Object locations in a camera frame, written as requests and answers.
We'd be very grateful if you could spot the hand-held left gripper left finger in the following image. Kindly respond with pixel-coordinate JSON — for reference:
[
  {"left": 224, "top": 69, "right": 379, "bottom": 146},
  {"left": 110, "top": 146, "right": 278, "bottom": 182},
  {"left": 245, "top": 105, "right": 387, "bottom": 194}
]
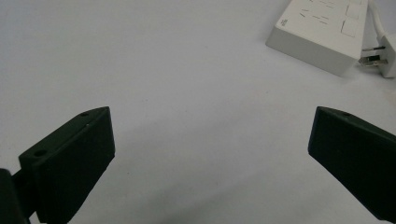
[{"left": 11, "top": 105, "right": 116, "bottom": 224}]

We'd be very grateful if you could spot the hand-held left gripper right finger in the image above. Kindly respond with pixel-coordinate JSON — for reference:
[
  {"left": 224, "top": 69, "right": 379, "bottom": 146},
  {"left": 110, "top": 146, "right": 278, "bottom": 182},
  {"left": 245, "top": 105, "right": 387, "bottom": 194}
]
[{"left": 307, "top": 105, "right": 396, "bottom": 224}]

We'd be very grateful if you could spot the white plug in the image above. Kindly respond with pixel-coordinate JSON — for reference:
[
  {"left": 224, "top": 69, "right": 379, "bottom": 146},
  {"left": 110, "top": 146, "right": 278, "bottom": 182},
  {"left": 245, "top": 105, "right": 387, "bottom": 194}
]
[{"left": 358, "top": 32, "right": 396, "bottom": 79}]

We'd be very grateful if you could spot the white power strip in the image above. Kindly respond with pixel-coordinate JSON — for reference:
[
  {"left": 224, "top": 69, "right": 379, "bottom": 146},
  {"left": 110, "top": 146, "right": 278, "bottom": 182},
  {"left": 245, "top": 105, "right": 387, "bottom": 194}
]
[{"left": 265, "top": 0, "right": 370, "bottom": 77}]

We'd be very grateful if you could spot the white cable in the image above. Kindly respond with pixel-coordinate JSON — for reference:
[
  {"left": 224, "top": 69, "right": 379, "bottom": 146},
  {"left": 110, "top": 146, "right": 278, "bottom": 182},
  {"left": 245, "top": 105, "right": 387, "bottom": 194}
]
[{"left": 368, "top": 0, "right": 388, "bottom": 45}]

